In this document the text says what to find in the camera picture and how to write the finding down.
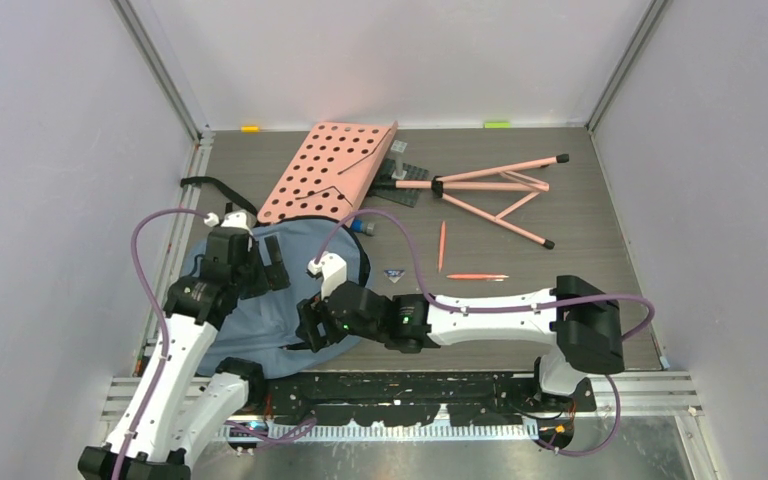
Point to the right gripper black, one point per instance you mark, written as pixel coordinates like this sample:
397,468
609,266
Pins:
312,312

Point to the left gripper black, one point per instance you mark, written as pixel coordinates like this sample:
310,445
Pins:
271,278

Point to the blue fabric backpack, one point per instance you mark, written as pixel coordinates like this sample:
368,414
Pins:
263,329

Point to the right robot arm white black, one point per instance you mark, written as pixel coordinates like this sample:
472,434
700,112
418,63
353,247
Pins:
575,319

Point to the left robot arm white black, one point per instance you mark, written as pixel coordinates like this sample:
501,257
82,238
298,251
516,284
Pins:
159,436

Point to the blue triangle badge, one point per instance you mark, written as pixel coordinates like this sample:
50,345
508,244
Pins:
394,275

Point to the blue marker pen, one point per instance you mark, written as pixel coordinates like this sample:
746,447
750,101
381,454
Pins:
363,227

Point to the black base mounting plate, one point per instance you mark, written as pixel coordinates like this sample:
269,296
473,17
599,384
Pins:
401,399

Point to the orange pen vertical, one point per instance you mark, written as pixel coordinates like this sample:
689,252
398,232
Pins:
442,246

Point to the pink perforated stand board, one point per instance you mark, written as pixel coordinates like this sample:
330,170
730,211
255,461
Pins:
331,172

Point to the dark grey lego baseplate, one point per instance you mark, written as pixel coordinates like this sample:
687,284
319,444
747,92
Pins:
381,186

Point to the orange pen horizontal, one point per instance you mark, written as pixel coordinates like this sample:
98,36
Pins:
477,277

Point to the pink folding stand legs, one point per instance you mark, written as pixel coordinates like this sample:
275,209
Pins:
511,178

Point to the green tape marker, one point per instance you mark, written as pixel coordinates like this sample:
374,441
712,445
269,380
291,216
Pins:
496,125

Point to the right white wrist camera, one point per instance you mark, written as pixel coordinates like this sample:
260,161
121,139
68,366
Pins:
331,269

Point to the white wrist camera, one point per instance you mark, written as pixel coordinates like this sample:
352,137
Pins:
234,225
331,269

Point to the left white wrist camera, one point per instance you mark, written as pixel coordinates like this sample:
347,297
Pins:
234,225

